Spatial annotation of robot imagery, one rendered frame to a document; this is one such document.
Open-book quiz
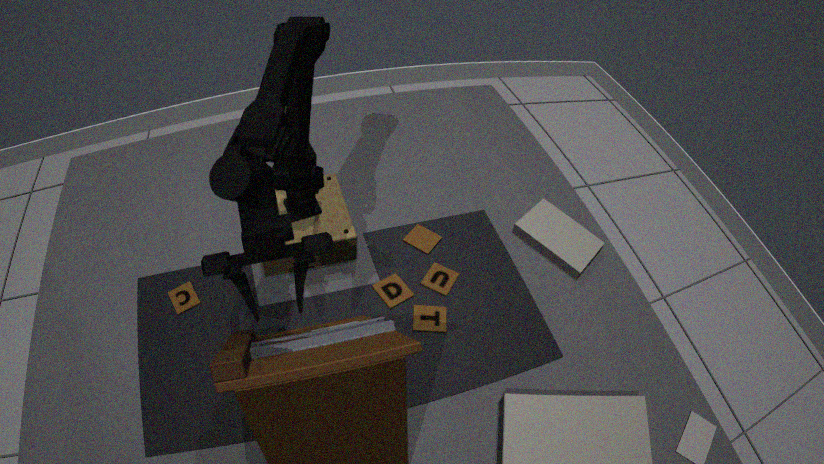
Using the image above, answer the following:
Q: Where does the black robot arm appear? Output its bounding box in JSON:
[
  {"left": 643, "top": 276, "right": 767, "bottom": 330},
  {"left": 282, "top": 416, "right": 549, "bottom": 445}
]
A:
[{"left": 209, "top": 16, "right": 330, "bottom": 260}]

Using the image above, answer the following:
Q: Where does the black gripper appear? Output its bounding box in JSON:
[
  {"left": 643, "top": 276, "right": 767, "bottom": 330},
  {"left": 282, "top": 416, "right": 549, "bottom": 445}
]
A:
[{"left": 201, "top": 201, "right": 335, "bottom": 322}]

